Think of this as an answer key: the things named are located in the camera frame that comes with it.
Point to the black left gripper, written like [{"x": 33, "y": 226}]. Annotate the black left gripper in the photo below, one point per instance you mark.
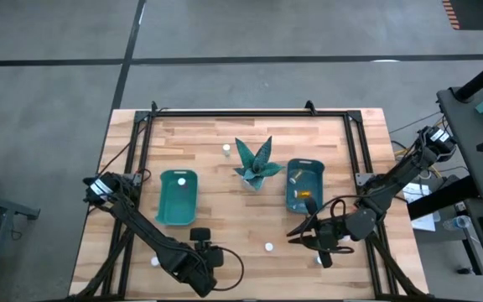
[{"x": 201, "y": 277}]

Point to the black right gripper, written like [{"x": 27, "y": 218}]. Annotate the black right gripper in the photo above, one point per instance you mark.
[{"x": 333, "y": 232}]

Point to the white capped pill bottle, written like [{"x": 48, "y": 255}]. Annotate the white capped pill bottle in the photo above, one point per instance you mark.
[{"x": 316, "y": 260}]

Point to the salmon red pill bottle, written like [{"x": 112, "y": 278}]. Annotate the salmon red pill bottle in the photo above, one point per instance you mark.
[{"x": 269, "y": 247}]

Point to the orange pill bottle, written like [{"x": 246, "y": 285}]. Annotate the orange pill bottle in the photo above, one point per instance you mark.
[{"x": 303, "y": 194}]

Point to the small white cap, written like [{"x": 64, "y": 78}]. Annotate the small white cap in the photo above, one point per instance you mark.
[{"x": 154, "y": 261}]

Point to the pale blue pill bottle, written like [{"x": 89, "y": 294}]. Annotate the pale blue pill bottle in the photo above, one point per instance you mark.
[{"x": 226, "y": 147}]

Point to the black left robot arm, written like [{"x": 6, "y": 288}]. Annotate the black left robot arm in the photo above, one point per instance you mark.
[{"x": 141, "y": 222}]

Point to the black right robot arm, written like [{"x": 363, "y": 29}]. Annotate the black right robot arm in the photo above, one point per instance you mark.
[{"x": 392, "y": 180}]

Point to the dark teal plastic bin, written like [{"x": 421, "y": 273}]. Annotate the dark teal plastic bin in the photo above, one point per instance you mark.
[{"x": 313, "y": 176}]

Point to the light green plastic bin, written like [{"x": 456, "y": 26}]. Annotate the light green plastic bin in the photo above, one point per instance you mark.
[{"x": 174, "y": 205}]

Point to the white round plant pot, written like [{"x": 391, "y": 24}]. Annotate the white round plant pot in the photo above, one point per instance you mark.
[{"x": 250, "y": 185}]

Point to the green snake plant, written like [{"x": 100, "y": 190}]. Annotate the green snake plant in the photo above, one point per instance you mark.
[{"x": 258, "y": 165}]

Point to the white paper sheets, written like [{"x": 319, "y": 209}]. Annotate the white paper sheets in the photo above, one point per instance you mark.
[{"x": 417, "y": 195}]

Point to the black desk support bar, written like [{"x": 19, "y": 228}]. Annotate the black desk support bar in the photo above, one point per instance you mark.
[{"x": 438, "y": 199}]

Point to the clear water bottle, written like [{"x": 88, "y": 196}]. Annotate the clear water bottle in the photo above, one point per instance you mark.
[{"x": 455, "y": 223}]

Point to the dark grey side desk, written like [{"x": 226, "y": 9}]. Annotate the dark grey side desk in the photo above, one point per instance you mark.
[{"x": 468, "y": 134}]

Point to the black orange-striped floor mat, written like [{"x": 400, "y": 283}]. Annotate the black orange-striped floor mat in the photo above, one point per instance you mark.
[{"x": 476, "y": 12}]

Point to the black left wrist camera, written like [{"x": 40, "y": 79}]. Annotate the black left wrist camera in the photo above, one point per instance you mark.
[{"x": 215, "y": 256}]

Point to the black aluminium table frame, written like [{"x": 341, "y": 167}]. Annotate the black aluminium table frame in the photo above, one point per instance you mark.
[{"x": 245, "y": 113}]

